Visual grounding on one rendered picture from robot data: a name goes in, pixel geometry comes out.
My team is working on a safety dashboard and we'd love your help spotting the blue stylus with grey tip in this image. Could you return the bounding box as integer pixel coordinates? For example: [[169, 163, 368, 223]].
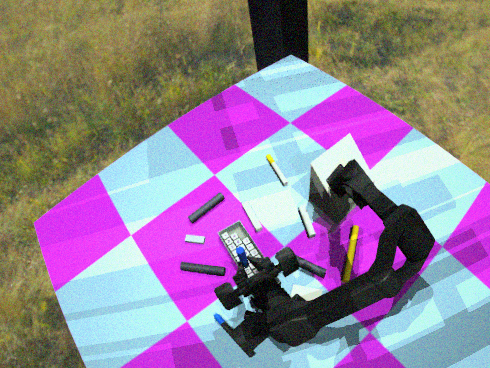
[[236, 247, 249, 268]]

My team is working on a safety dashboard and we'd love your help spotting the white square pad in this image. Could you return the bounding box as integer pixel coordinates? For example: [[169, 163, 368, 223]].
[[291, 284, 323, 301]]

